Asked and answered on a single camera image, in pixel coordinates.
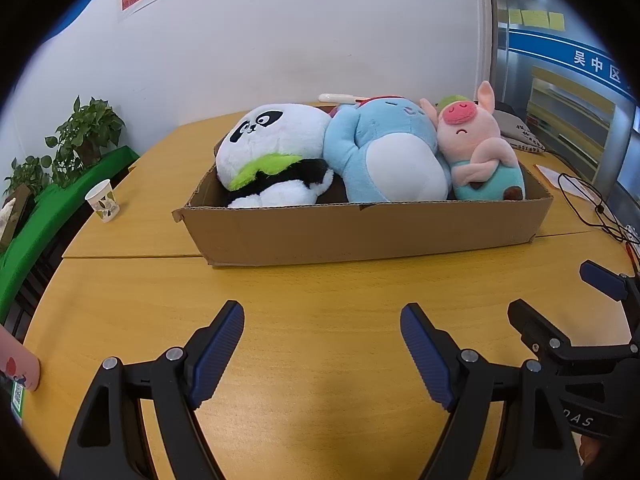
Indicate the large potted green plant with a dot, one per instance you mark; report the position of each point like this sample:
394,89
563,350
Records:
85,135

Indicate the green code card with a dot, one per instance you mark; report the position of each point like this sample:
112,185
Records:
18,396

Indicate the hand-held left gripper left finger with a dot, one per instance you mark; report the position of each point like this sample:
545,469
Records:
220,350

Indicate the patterned paper cup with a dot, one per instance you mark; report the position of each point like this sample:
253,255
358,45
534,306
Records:
102,202

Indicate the green planter ledge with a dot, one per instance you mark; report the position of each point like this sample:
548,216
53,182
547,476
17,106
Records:
30,230

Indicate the white paper sheet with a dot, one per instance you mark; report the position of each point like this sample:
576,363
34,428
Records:
550,175

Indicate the panda plush toy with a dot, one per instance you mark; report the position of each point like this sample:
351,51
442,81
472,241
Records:
280,130

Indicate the pink patterned object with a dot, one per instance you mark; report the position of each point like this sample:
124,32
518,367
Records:
20,365

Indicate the grey cloth bag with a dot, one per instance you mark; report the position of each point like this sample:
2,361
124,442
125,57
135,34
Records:
520,132

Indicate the pink pig plush toy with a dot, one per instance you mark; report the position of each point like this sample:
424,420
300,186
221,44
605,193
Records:
480,135

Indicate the yellow sticky note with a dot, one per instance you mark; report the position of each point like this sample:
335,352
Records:
516,16
556,21
535,18

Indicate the blue banner strip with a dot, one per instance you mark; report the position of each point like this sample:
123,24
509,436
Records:
550,47

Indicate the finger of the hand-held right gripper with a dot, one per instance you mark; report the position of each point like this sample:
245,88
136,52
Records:
602,280
532,325

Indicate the brown cardboard box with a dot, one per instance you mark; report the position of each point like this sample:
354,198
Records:
350,232

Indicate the pink and white plush toy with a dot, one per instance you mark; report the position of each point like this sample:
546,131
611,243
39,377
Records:
345,97

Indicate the grey metal door frame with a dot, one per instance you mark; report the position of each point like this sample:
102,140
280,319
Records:
492,35

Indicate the light blue plush toy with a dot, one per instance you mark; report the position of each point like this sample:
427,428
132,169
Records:
385,160

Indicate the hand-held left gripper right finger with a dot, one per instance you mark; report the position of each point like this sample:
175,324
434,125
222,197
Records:
425,350

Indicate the yellow shelving unit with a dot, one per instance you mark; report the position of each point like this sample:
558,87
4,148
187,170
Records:
565,110

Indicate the small potted green plant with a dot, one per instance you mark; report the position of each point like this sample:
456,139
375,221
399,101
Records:
30,175

